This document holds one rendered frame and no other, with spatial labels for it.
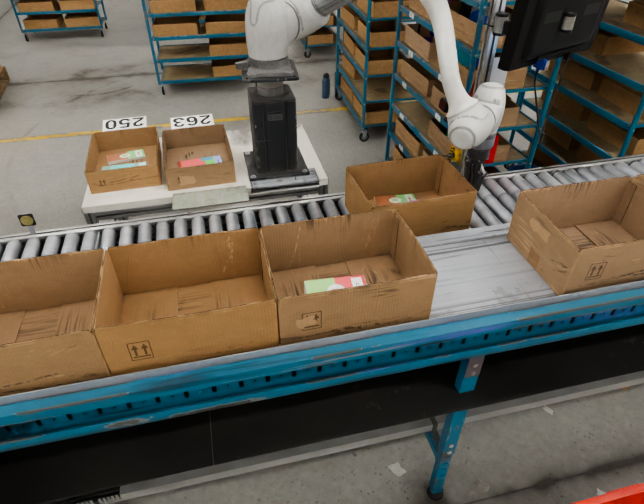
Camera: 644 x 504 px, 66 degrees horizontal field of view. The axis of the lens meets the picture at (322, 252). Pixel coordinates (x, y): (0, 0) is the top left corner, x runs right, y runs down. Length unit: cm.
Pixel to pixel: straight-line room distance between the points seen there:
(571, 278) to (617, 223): 46
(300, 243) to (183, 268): 33
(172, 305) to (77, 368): 29
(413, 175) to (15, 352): 146
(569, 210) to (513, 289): 39
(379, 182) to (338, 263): 59
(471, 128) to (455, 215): 40
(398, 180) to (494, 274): 66
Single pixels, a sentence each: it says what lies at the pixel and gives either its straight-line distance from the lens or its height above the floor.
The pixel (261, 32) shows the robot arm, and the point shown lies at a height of 133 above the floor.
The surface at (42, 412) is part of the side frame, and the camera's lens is 126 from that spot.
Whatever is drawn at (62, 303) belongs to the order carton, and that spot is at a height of 89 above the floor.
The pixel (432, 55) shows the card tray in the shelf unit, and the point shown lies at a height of 97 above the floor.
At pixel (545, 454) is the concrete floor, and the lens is 227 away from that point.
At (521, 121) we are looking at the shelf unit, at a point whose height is 74.
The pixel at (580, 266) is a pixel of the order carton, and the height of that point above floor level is 99.
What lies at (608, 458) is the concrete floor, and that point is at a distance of 237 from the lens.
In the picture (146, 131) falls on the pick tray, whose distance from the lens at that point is 252.
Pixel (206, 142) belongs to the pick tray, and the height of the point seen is 77.
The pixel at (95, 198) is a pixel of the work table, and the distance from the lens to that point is 222.
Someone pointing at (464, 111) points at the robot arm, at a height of 124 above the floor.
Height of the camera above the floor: 183
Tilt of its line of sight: 38 degrees down
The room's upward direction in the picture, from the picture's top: straight up
